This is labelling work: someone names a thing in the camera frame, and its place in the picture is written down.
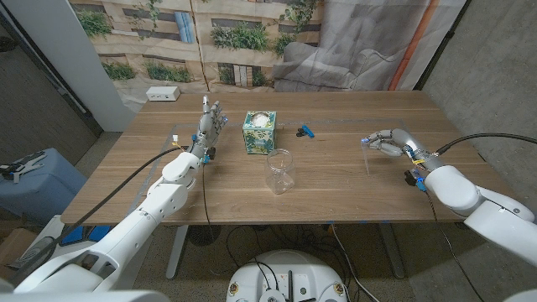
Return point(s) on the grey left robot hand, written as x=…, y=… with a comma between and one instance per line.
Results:
x=206, y=130

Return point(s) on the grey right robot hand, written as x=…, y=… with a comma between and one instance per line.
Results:
x=405, y=140

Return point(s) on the clear plastic pipette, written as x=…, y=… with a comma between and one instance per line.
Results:
x=366, y=159

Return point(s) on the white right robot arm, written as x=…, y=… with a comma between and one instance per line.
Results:
x=495, y=214

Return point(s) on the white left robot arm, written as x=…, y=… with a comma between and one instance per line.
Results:
x=138, y=226

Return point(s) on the teal floral tissue box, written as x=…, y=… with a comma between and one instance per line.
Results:
x=259, y=138

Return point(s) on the clear plastic cup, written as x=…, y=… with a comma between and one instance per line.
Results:
x=279, y=180

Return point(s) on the grey hand-held gripper tool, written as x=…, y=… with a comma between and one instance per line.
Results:
x=25, y=165

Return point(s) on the brown cardboard box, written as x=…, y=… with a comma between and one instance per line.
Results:
x=10, y=245

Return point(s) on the white power strip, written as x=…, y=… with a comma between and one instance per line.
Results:
x=163, y=93

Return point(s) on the printed fabric backdrop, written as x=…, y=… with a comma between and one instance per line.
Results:
x=251, y=63

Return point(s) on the blue and black clip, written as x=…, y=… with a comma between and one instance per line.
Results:
x=307, y=131

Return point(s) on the black round perforated disc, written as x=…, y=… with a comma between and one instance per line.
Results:
x=204, y=235

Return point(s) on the blue flat panel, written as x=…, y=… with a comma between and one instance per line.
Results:
x=98, y=232

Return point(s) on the white robot torso base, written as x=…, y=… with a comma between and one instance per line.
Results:
x=251, y=272

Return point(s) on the blue-grey storage case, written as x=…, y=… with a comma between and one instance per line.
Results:
x=42, y=193

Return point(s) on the white floor platform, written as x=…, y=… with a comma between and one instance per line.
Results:
x=52, y=226

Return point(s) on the grey foot pedal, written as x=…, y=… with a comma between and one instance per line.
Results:
x=33, y=253

